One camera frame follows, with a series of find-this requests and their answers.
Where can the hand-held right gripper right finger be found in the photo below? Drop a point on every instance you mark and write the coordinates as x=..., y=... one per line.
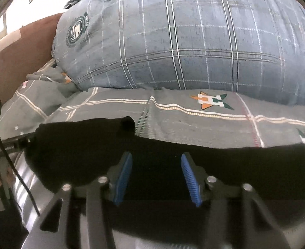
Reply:
x=191, y=179

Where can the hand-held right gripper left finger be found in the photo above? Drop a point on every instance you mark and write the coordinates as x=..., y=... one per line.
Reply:
x=122, y=176

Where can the black pants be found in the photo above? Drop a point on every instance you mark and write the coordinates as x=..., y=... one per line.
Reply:
x=152, y=160

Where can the blue plaid pillow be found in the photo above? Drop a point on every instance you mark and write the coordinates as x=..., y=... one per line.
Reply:
x=188, y=39

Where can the window frame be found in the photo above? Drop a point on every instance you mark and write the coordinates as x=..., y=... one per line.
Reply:
x=4, y=24

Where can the brown headboard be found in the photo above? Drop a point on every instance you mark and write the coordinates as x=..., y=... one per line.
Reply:
x=20, y=57

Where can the grey printed bed sheet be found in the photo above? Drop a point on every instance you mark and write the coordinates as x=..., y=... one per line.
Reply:
x=183, y=119

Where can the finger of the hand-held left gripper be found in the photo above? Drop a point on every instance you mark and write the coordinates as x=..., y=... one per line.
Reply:
x=17, y=142

